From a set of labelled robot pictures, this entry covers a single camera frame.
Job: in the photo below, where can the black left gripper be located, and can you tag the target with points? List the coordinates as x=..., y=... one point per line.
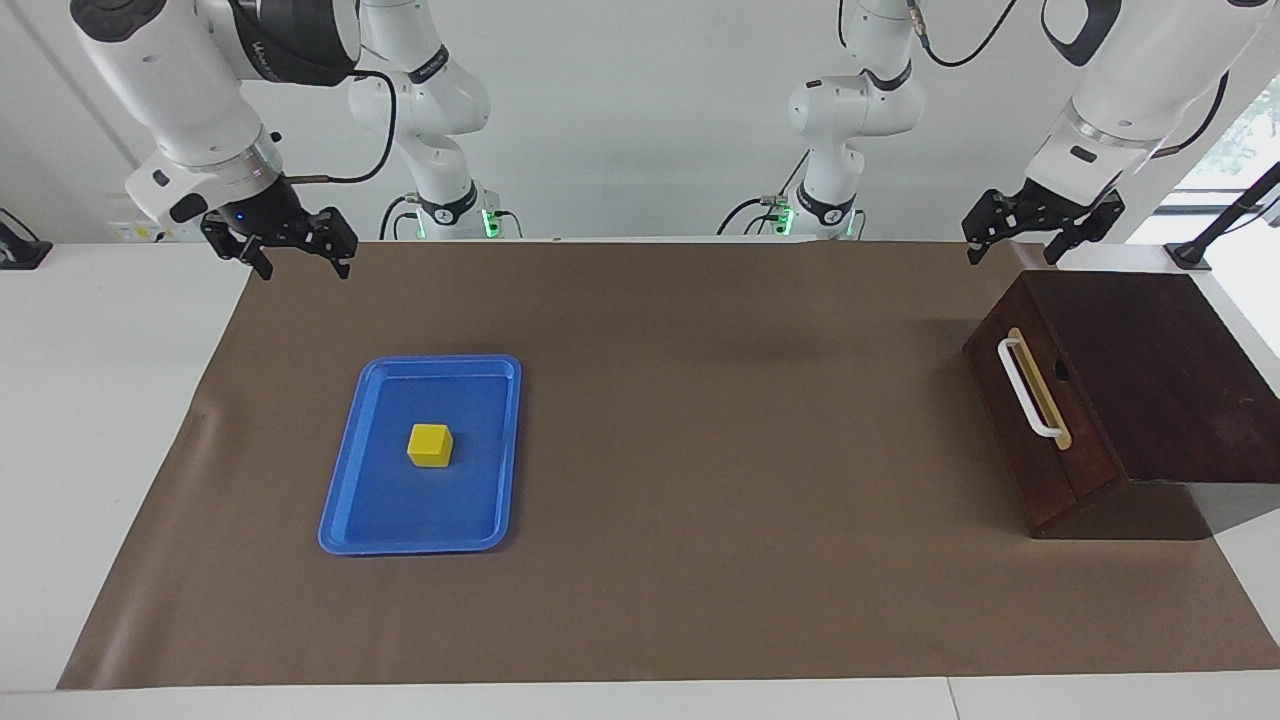
x=1050, y=210

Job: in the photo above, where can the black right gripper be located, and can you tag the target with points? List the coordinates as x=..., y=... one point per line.
x=268, y=212

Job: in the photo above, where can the yellow block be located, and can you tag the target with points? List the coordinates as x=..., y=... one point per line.
x=430, y=448

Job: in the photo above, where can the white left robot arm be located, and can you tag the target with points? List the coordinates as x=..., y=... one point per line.
x=1150, y=80

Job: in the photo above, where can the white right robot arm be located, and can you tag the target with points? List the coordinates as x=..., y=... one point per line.
x=170, y=80

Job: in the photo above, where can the dark wooden cabinet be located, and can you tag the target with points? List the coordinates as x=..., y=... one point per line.
x=1160, y=380

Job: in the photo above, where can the bright window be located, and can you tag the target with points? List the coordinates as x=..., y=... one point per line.
x=1250, y=130

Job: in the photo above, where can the black table clamp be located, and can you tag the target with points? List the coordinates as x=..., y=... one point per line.
x=20, y=250

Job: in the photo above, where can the blue plastic tray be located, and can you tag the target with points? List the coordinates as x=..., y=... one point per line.
x=420, y=510

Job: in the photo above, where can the brown table mat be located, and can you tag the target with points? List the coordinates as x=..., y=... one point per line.
x=700, y=500

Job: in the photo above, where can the white wall socket box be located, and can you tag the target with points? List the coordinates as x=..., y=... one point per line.
x=150, y=233

